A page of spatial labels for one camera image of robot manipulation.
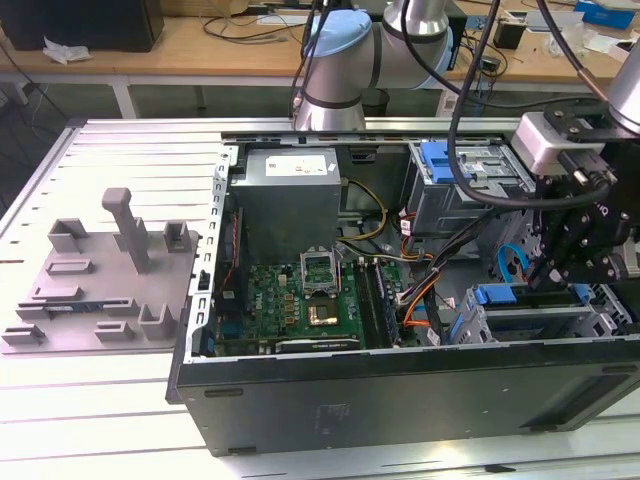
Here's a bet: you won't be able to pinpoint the grey parts rack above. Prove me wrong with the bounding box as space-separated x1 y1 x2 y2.
2 187 201 357

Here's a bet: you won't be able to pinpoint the blue plastic drive latch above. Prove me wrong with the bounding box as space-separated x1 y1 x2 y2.
419 142 473 185

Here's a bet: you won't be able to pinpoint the metal disk bay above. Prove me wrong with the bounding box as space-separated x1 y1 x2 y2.
447 282 632 345

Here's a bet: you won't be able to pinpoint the thin cable silver plug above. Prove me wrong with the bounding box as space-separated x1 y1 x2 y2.
289 0 324 119

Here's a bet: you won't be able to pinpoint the clear plastic bag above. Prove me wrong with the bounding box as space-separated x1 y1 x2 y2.
544 22 587 57

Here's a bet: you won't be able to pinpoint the large black computer tower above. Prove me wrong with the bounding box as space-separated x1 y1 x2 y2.
0 0 165 53

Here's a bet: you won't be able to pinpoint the blue cardboard box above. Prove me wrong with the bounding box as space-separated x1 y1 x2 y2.
573 0 637 29

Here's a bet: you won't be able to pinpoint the green motherboard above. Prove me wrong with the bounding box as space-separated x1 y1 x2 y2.
214 257 424 357

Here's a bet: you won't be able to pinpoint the orange wire bundle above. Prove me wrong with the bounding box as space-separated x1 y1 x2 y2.
397 277 439 331

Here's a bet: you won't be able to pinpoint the RAM stick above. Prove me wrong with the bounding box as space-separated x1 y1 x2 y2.
373 259 402 346
43 301 109 315

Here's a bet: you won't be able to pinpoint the wooden desk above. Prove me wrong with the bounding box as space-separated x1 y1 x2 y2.
0 0 640 121

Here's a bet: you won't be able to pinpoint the black cable bundle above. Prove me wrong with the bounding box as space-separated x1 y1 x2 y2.
422 197 532 346

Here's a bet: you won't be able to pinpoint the CPU socket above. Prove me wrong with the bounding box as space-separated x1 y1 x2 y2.
304 295 342 327

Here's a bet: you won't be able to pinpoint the black speaker box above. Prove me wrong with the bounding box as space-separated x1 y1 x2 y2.
448 12 470 71

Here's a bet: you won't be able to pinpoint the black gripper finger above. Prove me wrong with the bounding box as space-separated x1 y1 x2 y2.
527 209 634 291

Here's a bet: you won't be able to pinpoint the black RAM slot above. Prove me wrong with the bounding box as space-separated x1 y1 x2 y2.
353 257 386 350

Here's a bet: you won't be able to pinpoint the white tray black insert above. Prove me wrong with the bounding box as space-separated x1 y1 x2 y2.
584 34 639 64

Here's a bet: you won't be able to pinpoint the metal optical drive cage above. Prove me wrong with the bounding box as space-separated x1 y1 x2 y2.
403 141 540 240

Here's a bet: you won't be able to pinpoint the crumpled white plastic bag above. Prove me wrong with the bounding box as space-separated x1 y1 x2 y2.
42 35 94 65

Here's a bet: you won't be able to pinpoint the grey power supply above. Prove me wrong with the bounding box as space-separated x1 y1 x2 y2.
228 147 345 254

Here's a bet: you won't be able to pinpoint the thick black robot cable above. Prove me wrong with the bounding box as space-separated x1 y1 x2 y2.
447 0 614 207

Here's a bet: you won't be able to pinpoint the black graphics card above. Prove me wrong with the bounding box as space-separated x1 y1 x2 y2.
272 337 362 354

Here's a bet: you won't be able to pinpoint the yellow black wires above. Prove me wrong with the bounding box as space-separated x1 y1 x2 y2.
337 178 390 244

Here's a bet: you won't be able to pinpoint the black cable copper sleeve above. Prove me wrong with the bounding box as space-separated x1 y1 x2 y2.
537 0 612 100

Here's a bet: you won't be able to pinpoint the small black box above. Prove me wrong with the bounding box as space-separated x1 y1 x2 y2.
492 16 529 50

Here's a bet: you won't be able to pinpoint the black PC case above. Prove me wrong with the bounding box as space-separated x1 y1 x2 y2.
164 128 640 457

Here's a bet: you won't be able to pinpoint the metal socket cover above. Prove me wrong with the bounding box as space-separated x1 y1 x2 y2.
298 246 344 297

